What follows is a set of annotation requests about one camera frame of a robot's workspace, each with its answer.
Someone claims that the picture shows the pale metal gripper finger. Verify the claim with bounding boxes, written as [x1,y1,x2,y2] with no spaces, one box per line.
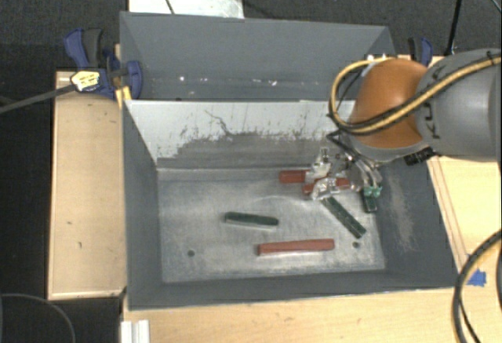
[310,177,341,202]
[311,148,341,178]

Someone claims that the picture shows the red-brown flat block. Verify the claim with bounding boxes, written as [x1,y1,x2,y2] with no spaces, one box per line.
[301,177,351,195]
[256,239,336,257]
[278,170,311,185]

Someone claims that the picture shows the dark green flat block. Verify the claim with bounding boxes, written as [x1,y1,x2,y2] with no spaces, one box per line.
[322,195,368,239]
[362,193,379,214]
[224,211,280,231]

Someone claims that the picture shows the grey metal bin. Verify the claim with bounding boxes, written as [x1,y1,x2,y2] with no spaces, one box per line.
[118,10,460,311]

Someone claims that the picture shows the pale wood board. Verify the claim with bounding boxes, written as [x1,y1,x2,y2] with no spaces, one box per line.
[46,70,129,301]

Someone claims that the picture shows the black cylinder on white bracket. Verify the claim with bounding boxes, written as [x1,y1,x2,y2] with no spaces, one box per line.
[402,147,437,166]

